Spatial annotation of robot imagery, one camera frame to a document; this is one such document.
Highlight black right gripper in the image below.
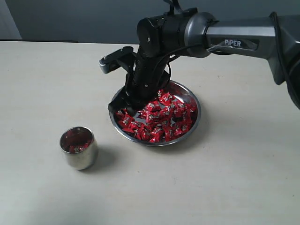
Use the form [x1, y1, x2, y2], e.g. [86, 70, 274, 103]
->
[108, 46, 169, 116]

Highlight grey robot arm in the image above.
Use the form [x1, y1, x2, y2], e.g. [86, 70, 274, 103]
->
[101, 8, 300, 113]

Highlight metal bowl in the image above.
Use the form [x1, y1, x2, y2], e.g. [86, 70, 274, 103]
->
[110, 81, 201, 147]

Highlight red candies in cup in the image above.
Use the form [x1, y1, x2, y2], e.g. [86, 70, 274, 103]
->
[63, 132, 93, 153]

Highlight steel cup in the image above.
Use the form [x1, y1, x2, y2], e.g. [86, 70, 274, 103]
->
[59, 126, 98, 170]

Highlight red wrapped candy pile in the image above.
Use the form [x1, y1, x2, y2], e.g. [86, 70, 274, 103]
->
[113, 90, 198, 144]

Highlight black camera cable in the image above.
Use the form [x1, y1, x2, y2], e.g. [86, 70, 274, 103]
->
[152, 0, 225, 94]

